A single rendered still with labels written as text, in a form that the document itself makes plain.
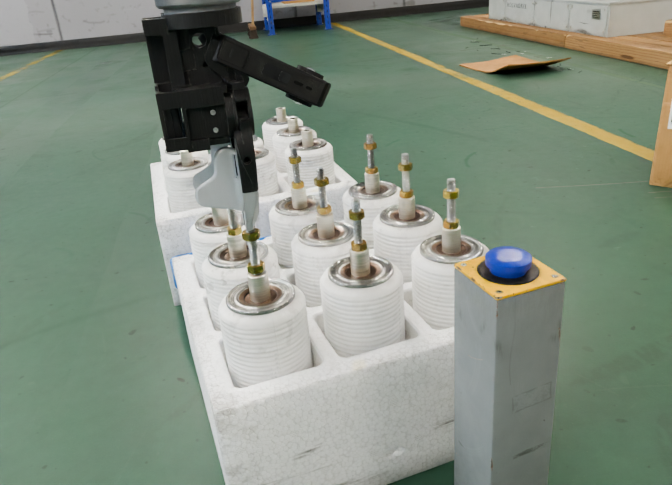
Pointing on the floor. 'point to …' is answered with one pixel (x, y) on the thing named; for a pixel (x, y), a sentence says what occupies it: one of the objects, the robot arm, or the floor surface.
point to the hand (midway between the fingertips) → (253, 214)
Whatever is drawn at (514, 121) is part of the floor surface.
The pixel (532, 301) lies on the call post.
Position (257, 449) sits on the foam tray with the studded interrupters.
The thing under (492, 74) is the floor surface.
